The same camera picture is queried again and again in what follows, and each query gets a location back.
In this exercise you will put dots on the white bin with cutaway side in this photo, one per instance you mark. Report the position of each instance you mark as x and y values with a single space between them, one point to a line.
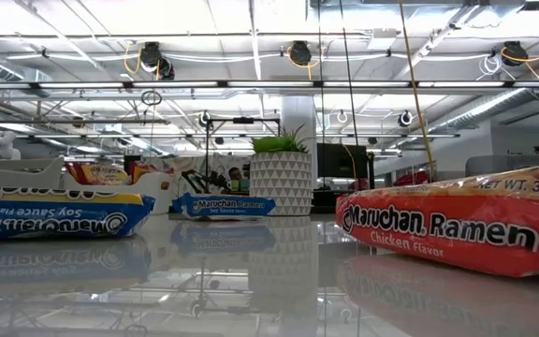
17 178

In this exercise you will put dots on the light patterned backdrop cloth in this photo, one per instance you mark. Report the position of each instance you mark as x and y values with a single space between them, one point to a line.
222 161

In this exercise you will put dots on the blue soy sauce noodle pack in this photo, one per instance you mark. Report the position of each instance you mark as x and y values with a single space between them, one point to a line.
225 206
54 217

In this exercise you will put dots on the black computer monitor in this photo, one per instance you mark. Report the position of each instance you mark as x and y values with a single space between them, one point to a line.
342 161

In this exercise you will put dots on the small black ceiling reel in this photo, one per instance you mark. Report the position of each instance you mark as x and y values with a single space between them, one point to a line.
166 69
204 118
405 118

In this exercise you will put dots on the orange chicken flavor noodle pack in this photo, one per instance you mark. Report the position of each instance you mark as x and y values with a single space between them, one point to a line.
438 234

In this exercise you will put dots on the black background rig frame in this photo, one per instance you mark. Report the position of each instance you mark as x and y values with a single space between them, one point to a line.
243 120

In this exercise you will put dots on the black rectangular box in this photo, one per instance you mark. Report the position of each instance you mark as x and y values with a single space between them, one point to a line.
132 158

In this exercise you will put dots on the long ceiling light strip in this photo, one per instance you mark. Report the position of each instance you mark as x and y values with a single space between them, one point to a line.
87 136
269 84

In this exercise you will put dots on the white building column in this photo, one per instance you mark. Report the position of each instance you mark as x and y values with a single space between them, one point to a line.
297 112

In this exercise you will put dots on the green mug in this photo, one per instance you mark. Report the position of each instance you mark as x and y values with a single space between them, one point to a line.
233 185

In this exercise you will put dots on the red background object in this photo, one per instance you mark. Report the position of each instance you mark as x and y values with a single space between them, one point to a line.
412 179

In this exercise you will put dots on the person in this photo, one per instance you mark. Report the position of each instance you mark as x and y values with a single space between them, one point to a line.
235 174

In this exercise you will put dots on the green plant in triangle-patterned pot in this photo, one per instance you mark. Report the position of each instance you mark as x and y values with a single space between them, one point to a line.
281 182

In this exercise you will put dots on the white humanoid figure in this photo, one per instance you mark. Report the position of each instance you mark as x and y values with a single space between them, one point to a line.
2 147

